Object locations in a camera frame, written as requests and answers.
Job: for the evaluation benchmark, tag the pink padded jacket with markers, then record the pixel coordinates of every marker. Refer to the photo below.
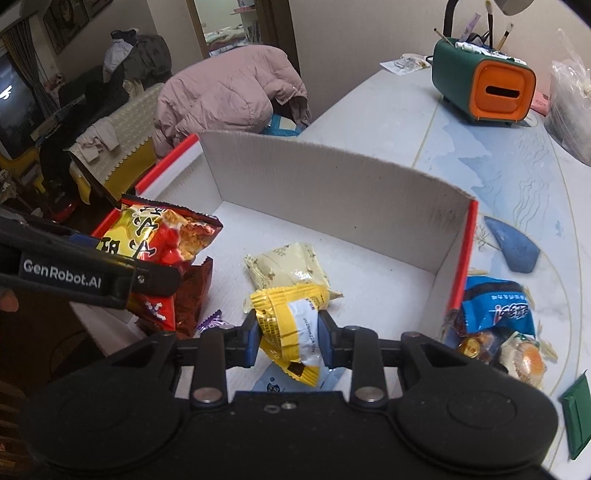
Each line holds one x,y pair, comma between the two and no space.
221,92

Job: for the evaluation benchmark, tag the green snack packet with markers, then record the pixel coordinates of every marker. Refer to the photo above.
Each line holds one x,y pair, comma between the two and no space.
579,415

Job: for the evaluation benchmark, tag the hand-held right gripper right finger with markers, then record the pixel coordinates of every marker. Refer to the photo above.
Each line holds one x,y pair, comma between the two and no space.
325,341

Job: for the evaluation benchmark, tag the purple candy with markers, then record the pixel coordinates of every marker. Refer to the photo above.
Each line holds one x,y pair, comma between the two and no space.
213,321

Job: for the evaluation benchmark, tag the dark blue snack packet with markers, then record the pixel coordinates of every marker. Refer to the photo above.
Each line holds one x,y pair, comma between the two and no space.
501,304

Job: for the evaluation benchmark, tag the dark clothes pile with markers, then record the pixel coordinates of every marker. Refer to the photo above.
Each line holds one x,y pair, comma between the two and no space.
138,57

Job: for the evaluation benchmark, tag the green orange tissue box organizer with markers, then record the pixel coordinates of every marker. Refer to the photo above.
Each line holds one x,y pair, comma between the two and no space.
480,87

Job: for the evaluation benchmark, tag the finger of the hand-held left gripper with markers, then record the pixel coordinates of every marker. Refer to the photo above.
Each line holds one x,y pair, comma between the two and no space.
154,281
87,242

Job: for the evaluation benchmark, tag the orange yellow chip packet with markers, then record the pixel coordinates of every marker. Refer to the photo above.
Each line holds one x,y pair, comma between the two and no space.
161,230

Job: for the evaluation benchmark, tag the bamboo brush pen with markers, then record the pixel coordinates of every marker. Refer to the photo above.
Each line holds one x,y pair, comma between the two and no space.
504,36

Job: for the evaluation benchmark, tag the paper leaflet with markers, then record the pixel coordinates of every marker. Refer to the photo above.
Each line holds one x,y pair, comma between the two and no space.
406,64

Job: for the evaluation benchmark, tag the clear plastic bag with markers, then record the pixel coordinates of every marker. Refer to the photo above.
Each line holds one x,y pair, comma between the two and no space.
572,101

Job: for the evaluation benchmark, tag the cream snack packet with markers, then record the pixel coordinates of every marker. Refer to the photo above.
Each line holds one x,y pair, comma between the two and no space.
288,265

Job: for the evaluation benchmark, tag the grey desk lamp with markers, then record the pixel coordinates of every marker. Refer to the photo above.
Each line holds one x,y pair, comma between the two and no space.
452,21

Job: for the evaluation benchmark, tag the brown door frame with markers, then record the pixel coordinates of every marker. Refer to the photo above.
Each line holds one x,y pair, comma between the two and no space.
281,27

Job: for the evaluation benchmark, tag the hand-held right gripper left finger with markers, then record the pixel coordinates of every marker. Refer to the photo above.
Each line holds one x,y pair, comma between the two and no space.
252,339

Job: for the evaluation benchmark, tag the person's left hand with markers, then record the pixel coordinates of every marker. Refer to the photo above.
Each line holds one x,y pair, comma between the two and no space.
7,301

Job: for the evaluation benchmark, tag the dark red snack packet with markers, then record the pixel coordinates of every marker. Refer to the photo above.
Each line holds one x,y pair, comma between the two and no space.
191,300

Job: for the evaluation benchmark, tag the red cardboard box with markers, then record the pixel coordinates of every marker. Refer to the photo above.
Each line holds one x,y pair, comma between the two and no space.
332,203

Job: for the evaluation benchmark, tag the cream cushion cover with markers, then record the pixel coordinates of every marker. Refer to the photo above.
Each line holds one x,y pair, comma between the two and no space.
124,138

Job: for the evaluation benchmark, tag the dark framed wall pictures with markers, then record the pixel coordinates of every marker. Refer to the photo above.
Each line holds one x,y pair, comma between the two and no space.
74,21

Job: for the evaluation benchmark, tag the yellow snack packet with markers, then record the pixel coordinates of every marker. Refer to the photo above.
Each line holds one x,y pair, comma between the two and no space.
288,323

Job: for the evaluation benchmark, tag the pink notebook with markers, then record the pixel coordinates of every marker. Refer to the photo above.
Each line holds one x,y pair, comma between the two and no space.
540,104

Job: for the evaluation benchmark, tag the gold foil candy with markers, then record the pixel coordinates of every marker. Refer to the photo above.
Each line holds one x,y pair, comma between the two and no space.
475,348

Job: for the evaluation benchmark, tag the clear wrapped orange pastry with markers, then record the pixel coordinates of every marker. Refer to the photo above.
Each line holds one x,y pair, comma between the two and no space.
524,360

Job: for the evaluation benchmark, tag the light blue snack packet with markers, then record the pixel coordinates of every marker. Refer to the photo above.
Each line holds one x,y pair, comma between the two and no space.
330,379

